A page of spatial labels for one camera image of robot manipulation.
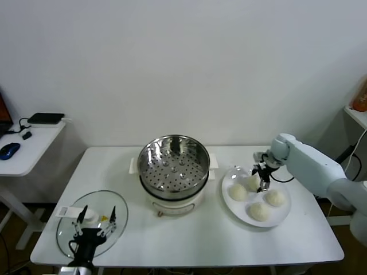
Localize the orange bottle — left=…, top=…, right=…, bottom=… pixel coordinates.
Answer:
left=352, top=74, right=367, bottom=112

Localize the white electric cooker base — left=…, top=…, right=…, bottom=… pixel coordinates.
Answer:
left=139, top=168, right=216, bottom=218

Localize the white round plate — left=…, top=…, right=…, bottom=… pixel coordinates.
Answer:
left=221, top=165, right=292, bottom=229

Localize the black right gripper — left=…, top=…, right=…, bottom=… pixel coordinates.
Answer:
left=251, top=154, right=281, bottom=193

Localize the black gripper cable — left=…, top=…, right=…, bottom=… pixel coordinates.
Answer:
left=68, top=239, right=80, bottom=259
left=269, top=168, right=295, bottom=183

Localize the blue computer mouse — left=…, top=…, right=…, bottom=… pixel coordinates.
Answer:
left=0, top=142, right=21, bottom=160

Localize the stainless steel steamer basket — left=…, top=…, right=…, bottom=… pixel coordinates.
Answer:
left=130, top=133, right=218, bottom=193

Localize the black desk cable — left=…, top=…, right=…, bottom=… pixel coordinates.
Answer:
left=6, top=116, right=32, bottom=135

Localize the laptop with red screen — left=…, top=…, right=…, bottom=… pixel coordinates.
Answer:
left=0, top=85, right=14, bottom=137

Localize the white steamed baozi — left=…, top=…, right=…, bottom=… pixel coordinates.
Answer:
left=248, top=202, right=271, bottom=222
left=263, top=190, right=287, bottom=207
left=247, top=175, right=262, bottom=192
left=229, top=183, right=248, bottom=202

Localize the black power adapter cable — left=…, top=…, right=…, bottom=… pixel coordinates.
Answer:
left=334, top=145, right=362, bottom=183

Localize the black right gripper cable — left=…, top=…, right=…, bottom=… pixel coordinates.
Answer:
left=269, top=168, right=295, bottom=183

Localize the glass lid with white handle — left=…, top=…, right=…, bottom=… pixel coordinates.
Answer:
left=56, top=190, right=129, bottom=258

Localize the white side desk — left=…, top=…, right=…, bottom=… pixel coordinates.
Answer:
left=0, top=119, right=74, bottom=250

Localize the white hanging cable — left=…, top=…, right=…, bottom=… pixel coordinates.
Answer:
left=343, top=133, right=365, bottom=174

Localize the white shelf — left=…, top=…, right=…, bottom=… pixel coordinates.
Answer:
left=343, top=105, right=367, bottom=131

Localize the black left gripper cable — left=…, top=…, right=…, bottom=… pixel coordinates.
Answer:
left=68, top=239, right=80, bottom=259

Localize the flat black box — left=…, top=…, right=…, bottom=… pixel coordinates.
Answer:
left=27, top=112, right=65, bottom=125

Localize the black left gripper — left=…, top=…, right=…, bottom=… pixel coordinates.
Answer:
left=68, top=205, right=118, bottom=268

